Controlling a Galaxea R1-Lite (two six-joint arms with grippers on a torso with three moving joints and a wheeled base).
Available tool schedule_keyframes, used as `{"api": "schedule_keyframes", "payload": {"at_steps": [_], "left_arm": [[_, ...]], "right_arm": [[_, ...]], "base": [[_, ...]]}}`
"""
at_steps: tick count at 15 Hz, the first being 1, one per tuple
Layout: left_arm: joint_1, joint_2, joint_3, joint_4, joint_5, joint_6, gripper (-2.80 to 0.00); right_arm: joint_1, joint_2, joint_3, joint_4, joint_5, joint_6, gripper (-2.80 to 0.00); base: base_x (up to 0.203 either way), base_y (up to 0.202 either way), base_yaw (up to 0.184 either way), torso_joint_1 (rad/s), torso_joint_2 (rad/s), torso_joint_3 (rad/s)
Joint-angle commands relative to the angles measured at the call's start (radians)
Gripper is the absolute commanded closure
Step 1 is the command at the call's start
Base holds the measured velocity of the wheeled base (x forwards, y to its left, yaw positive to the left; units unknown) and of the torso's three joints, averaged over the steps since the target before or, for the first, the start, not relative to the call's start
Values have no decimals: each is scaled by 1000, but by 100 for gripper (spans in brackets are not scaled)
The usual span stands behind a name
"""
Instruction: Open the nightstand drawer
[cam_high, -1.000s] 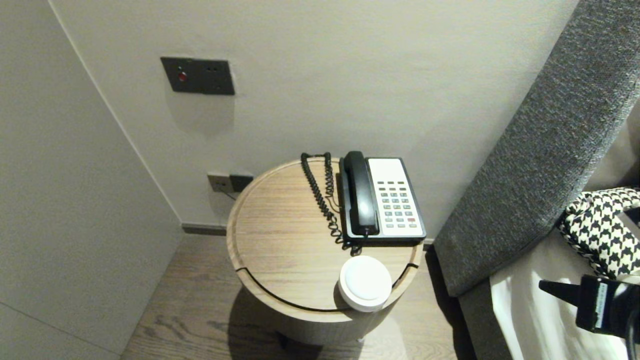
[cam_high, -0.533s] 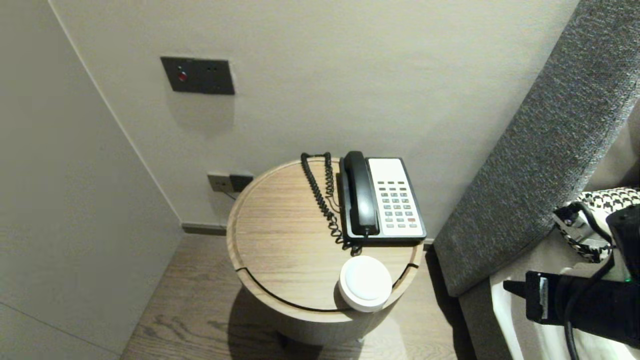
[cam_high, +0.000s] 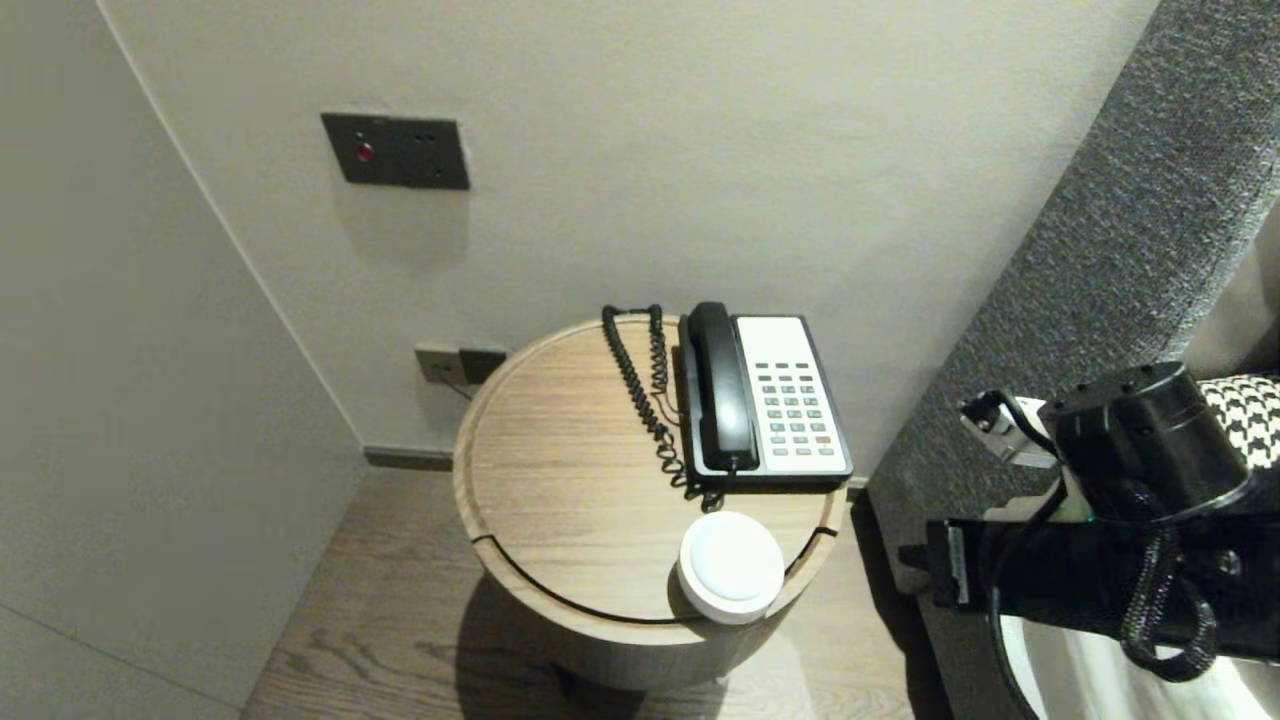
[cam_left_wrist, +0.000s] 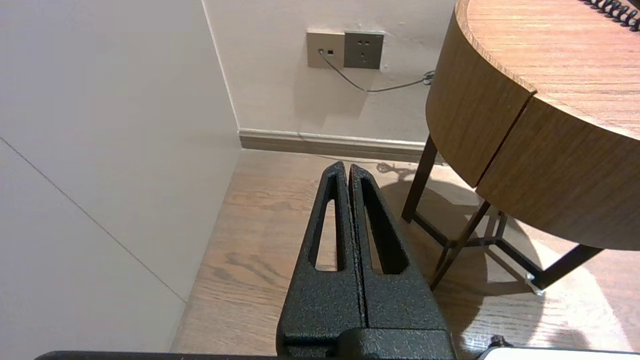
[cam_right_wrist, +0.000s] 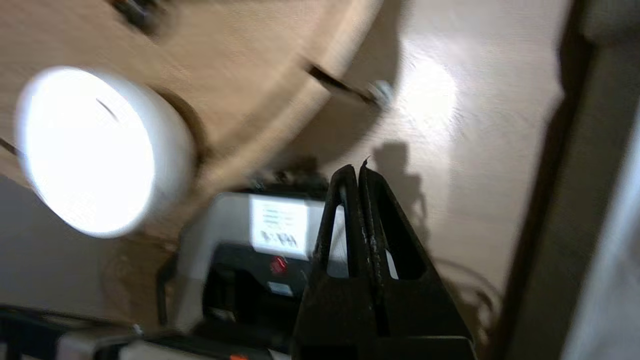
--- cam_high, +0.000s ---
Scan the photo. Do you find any white round lidded cup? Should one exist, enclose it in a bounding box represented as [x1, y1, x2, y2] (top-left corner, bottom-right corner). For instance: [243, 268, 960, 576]
[677, 511, 785, 625]

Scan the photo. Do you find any curved wooden table drawer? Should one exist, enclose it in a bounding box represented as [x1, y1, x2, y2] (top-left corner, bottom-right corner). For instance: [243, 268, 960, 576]
[470, 528, 839, 693]

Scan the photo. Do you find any grey fabric bed base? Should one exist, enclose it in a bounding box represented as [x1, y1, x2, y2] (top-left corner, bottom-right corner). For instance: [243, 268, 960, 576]
[915, 590, 1011, 720]

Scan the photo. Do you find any white bed sheet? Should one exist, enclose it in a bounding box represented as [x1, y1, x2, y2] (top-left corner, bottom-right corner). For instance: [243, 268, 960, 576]
[985, 500, 1280, 720]

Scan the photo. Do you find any white black desk telephone base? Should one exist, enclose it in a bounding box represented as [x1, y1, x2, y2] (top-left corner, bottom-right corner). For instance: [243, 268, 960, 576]
[677, 314, 854, 491]

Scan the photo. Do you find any black white houndstooth pillow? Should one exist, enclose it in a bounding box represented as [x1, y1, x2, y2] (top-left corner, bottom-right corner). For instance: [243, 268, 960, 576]
[1195, 375, 1280, 471]

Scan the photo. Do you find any black telephone handset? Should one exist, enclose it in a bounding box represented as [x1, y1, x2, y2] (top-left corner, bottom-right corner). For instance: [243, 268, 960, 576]
[685, 303, 759, 473]

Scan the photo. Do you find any grey fabric headboard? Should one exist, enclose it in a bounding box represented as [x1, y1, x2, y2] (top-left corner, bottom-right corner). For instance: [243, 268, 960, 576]
[866, 0, 1280, 597]

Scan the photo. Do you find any beige bed pillow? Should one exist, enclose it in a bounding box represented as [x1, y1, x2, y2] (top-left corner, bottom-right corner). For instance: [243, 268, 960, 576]
[1185, 195, 1280, 381]

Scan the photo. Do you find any round wooden bedside table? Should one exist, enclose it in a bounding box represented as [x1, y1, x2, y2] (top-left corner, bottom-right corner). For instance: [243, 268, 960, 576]
[452, 312, 847, 693]

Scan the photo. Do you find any dark grey power socket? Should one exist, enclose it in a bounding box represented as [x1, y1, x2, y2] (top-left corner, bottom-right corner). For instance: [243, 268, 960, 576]
[459, 348, 508, 386]

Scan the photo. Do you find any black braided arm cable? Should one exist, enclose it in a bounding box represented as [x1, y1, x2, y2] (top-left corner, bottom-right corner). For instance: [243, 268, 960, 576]
[1118, 490, 1221, 684]

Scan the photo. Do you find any black coiled telephone cord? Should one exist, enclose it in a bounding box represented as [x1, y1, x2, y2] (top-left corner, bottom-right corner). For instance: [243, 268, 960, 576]
[601, 305, 724, 512]

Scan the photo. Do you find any wall power socket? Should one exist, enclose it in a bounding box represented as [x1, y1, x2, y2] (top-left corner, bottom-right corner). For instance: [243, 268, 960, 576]
[415, 346, 467, 387]

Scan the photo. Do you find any grey wall baseboard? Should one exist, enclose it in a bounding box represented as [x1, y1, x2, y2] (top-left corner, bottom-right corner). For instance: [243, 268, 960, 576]
[362, 446, 457, 474]

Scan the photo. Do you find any dark wall switch panel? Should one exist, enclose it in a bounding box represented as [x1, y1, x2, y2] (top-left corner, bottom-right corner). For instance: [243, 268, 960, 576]
[321, 113, 470, 192]

